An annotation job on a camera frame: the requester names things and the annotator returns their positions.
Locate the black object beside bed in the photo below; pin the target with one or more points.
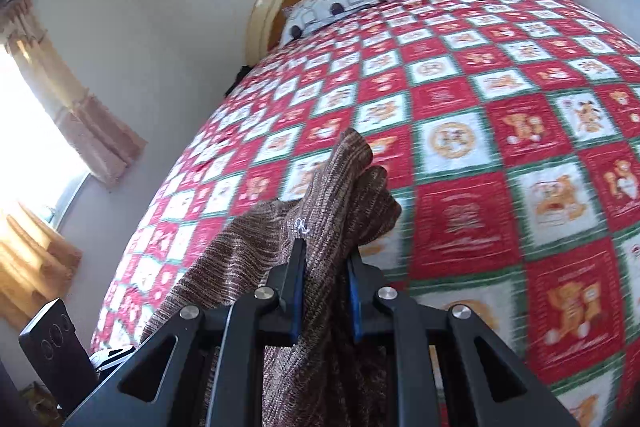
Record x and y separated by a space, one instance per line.
240 79

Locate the side window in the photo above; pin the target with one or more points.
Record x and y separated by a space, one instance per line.
35 147

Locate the red white checked printed quilt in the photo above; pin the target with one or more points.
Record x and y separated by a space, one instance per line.
475 132

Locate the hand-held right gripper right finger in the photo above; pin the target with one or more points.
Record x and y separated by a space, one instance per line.
354 302

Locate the grey patterned pillow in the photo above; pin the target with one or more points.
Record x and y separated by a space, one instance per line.
325 9

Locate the beige side window curtain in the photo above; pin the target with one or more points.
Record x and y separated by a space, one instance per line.
75 102
35 267

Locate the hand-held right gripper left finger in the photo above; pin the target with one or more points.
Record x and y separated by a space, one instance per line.
296 287

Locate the brown knit garment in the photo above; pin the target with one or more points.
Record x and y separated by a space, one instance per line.
320 232

